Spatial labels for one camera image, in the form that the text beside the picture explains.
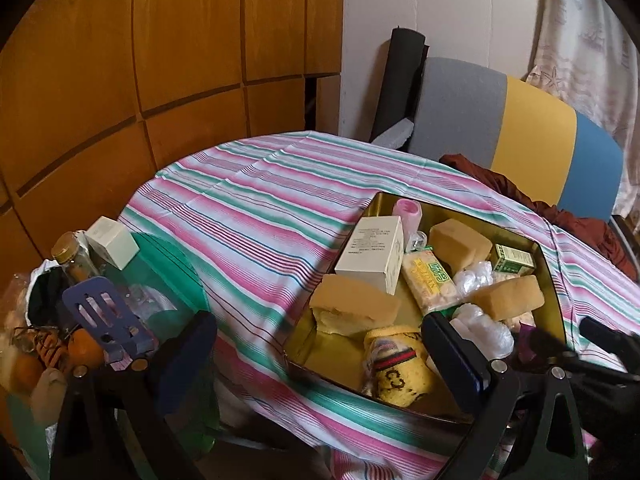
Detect dark red cloth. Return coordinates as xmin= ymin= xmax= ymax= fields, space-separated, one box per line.
xmin=440 ymin=152 xmax=640 ymax=281

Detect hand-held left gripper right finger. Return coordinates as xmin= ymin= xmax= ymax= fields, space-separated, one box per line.
xmin=421 ymin=312 xmax=588 ymax=480

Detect orange fruit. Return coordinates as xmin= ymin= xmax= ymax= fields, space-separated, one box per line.
xmin=0 ymin=355 xmax=43 ymax=401
xmin=65 ymin=327 xmax=103 ymax=368

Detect black cloth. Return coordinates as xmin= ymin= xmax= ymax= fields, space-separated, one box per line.
xmin=27 ymin=265 xmax=76 ymax=331

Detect white plastic bag ball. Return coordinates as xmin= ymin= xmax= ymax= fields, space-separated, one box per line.
xmin=452 ymin=260 xmax=496 ymax=301
xmin=449 ymin=304 xmax=516 ymax=361

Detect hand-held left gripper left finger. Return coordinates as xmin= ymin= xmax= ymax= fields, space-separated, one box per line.
xmin=50 ymin=310 xmax=218 ymax=480

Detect striped pink green tablecloth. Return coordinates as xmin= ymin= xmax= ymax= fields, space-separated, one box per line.
xmin=117 ymin=130 xmax=640 ymax=480

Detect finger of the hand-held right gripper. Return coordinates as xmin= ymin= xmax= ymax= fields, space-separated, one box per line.
xmin=527 ymin=326 xmax=601 ymax=367
xmin=580 ymin=316 xmax=640 ymax=373

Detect yellow green snack packet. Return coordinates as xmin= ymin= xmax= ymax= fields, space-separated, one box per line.
xmin=400 ymin=247 xmax=461 ymax=317

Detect glass jar with gold lid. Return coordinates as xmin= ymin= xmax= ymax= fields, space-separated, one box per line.
xmin=51 ymin=231 xmax=103 ymax=281

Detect black rolled mat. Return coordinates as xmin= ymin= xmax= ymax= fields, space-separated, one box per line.
xmin=370 ymin=27 xmax=430 ymax=143

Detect wooden wardrobe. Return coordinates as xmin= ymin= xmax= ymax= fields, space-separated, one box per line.
xmin=0 ymin=0 xmax=346 ymax=281

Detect printed beige curtain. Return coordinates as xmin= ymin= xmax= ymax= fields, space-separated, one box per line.
xmin=522 ymin=0 xmax=640 ymax=231

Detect white foam piece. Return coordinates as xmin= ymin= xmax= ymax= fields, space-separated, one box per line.
xmin=372 ymin=119 xmax=416 ymax=150

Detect purple slotted plastic stand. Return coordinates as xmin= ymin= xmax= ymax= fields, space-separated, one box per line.
xmin=62 ymin=276 xmax=156 ymax=366

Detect white plastic bottle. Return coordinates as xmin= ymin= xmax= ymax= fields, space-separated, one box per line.
xmin=32 ymin=367 xmax=68 ymax=426

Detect small green box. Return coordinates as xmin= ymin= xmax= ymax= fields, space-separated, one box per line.
xmin=490 ymin=242 xmax=537 ymax=277

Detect purple packet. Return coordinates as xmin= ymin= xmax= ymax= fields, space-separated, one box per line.
xmin=515 ymin=322 xmax=536 ymax=361

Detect small white box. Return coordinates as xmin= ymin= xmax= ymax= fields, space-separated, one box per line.
xmin=85 ymin=216 xmax=141 ymax=271

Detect pink hair claw clip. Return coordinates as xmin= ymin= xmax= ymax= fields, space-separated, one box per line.
xmin=392 ymin=198 xmax=425 ymax=233

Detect beige medicine box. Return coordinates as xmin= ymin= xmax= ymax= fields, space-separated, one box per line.
xmin=334 ymin=215 xmax=406 ymax=296

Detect yellow brown sponge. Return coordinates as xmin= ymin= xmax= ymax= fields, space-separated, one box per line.
xmin=309 ymin=274 xmax=403 ymax=338
xmin=429 ymin=219 xmax=493 ymax=276
xmin=472 ymin=275 xmax=546 ymax=323

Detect gold metal tin box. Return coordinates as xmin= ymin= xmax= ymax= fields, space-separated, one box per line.
xmin=282 ymin=191 xmax=568 ymax=423

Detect grey yellow blue chair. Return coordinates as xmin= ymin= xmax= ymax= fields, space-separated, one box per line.
xmin=407 ymin=56 xmax=640 ymax=281

